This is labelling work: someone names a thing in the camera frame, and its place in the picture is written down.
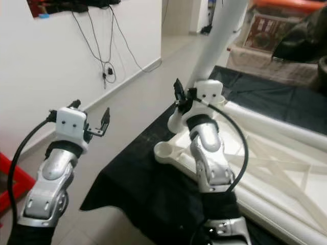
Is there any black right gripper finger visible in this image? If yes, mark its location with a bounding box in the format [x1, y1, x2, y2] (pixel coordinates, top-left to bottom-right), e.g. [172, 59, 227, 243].
[173, 78, 186, 108]

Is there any black power adapter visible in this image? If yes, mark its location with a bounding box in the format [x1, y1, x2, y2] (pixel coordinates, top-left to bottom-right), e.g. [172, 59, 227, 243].
[103, 65, 114, 82]

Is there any black floor power strip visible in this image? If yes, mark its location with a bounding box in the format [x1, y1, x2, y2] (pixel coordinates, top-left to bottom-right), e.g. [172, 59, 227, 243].
[199, 24, 216, 35]

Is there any beige speckled low platform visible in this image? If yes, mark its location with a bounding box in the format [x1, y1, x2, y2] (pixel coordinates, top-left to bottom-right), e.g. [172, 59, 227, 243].
[227, 45, 322, 87]

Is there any black table cloth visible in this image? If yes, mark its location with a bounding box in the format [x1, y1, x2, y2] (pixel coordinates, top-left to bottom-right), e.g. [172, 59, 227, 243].
[79, 65, 327, 245]

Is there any red plastic stool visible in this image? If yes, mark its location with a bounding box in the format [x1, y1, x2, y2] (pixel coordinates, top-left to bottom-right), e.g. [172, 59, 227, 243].
[0, 152, 37, 215]

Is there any black wifi router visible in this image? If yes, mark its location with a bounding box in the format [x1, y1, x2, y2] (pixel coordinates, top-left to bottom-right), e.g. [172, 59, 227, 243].
[26, 0, 122, 18]

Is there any white plastic table top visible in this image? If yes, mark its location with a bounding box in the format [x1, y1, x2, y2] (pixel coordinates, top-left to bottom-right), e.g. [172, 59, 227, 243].
[154, 101, 327, 245]

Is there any dark glossy bag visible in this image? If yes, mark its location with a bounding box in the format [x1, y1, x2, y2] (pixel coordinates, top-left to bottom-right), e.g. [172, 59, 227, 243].
[271, 5, 327, 64]

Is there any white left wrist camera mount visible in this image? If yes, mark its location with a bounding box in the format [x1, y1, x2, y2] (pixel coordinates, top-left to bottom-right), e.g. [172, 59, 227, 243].
[55, 106, 88, 144]

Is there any black long wall cable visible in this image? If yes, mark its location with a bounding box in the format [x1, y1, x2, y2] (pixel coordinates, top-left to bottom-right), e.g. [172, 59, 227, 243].
[110, 8, 162, 73]

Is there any black looped wall cable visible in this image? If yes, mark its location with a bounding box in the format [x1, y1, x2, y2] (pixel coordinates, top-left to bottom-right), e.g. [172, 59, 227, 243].
[72, 11, 117, 85]

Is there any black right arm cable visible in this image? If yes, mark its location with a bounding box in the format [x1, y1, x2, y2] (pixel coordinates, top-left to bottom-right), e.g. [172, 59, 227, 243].
[199, 97, 251, 193]

